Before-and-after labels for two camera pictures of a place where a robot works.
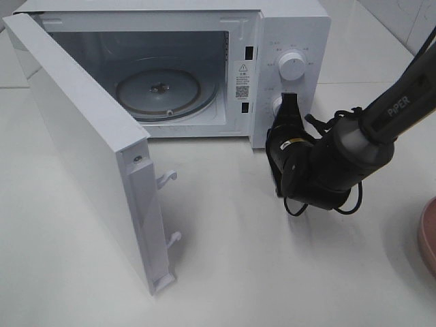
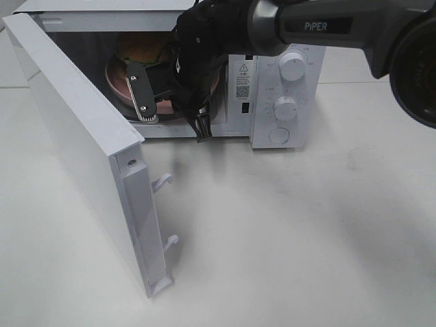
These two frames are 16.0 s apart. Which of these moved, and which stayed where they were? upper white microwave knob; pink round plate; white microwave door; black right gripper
Moved: black right gripper; pink round plate
Stayed: white microwave door; upper white microwave knob
